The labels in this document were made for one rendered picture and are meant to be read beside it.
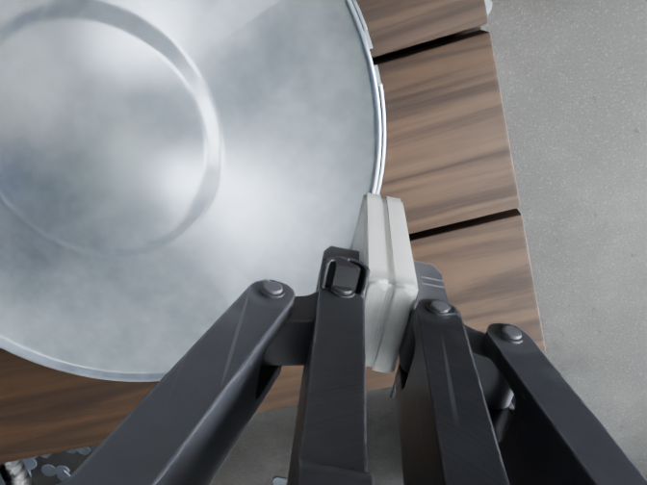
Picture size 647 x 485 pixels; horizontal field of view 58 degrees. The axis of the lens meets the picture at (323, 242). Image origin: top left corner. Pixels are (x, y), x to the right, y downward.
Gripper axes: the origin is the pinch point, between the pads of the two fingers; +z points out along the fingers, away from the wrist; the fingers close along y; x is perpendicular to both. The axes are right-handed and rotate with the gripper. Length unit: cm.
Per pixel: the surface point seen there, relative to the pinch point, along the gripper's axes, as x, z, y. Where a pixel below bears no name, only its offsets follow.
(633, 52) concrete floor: 7, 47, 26
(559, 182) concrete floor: -8, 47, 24
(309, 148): 0.5, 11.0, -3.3
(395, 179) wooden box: -0.5, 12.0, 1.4
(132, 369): -14.9, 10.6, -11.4
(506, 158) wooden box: 1.8, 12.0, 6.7
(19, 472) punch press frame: -47, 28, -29
